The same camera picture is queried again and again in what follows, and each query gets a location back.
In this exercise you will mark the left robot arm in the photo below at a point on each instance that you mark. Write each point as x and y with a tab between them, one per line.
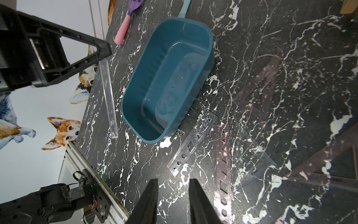
57	202

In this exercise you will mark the clear straight ruler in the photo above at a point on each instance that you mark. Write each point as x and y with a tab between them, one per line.
108	95

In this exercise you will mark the teal plastic storage box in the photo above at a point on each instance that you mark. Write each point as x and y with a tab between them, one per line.
168	78

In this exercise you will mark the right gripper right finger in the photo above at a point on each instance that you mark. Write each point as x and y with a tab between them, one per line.
201	210

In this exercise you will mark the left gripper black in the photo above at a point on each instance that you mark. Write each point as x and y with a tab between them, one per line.
41	53

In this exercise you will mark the wooden corner shelf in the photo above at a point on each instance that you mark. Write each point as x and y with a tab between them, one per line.
349	6

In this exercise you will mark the purple pink toy fork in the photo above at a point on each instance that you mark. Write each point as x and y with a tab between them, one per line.
133	6

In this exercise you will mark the clear triangle ruler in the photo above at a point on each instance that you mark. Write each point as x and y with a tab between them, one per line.
249	160

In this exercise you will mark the clear stencil ruler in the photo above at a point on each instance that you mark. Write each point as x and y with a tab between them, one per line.
192	142

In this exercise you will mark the dark triangle ruler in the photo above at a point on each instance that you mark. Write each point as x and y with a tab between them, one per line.
267	77

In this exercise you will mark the light teal brush handle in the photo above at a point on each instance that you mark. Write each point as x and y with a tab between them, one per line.
184	9

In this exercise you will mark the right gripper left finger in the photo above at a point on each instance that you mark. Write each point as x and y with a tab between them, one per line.
145	211

